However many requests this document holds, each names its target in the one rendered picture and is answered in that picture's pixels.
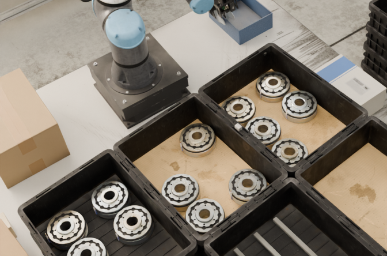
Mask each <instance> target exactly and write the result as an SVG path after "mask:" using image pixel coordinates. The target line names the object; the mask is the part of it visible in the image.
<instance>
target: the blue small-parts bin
mask: <svg viewBox="0 0 387 256"><path fill-rule="evenodd" d="M237 5H238V8H236V7H235V8H236V9H235V11H233V12H232V13H233V15H234V17H235V19H232V18H229V20H227V19H226V18H225V17H224V16H223V14H222V18H223V20H224V22H225V25H223V24H221V23H219V22H218V21H217V20H216V19H215V18H214V17H213V16H212V15H211V14H210V13H208V14H209V17H210V18H211V19H212V20H213V22H215V23H216V24H217V25H218V26H219V27H220V28H222V29H223V30H224V31H225V32H226V33H227V34H228V35H229V36H230V37H231V38H232V39H233V40H235V41H236V42H237V43H238V44H239V45H242V44H244V43H245V42H247V41H249V40H251V39H253V38H254V37H256V36H258V35H260V34H262V33H263V32H265V31H267V30H269V29H271V28H273V16H272V12H271V11H270V10H269V9H267V8H266V7H265V6H264V5H263V4H261V3H260V2H259V1H258V0H237Z"/></svg>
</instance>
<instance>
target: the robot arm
mask: <svg viewBox="0 0 387 256"><path fill-rule="evenodd" d="M186 1H187V3H188V4H189V6H190V8H191V9H192V10H193V11H194V12H195V13H196V14H205V13H207V12H209V13H210V14H211V15H212V16H213V17H214V18H215V19H216V20H217V21H218V22H219V23H221V24H223V25H225V22H224V20H223V18H222V14H223V16H224V17H225V18H226V19H227V20H229V18H232V19H235V17H234V15H233V13H232V12H233V11H235V9H236V8H238V5H237V0H235V1H236V4H235V3H234V0H186ZM92 6H93V11H94V13H95V15H96V17H97V18H98V20H99V22H100V25H101V27H102V29H103V31H104V33H105V35H106V37H107V39H108V42H109V45H110V48H111V52H112V56H113V62H112V67H111V75H112V79H113V81H114V83H115V84H116V85H117V86H119V87H121V88H123V89H129V90H134V89H141V88H144V87H146V86H148V85H149V84H150V83H152V82H153V80H154V79H155V77H156V75H157V65H156V63H155V60H154V59H153V57H152V56H151V55H150V53H149V50H148V46H147V39H146V30H145V24H144V22H143V20H142V18H141V16H140V15H139V14H138V13H137V12H135V11H134V10H133V8H132V0H92ZM235 7H236V8H235Z"/></svg>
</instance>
